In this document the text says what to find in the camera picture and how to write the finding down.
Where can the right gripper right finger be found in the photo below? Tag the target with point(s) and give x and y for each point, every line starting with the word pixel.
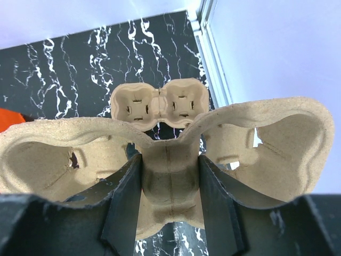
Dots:
pixel 239 220

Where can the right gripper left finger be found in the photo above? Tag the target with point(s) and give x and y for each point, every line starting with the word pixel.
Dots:
pixel 113 206

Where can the pulp cup carrier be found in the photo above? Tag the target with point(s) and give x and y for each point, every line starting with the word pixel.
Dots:
pixel 177 103
pixel 281 145

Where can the orange paper bag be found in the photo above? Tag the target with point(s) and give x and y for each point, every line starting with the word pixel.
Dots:
pixel 8 118

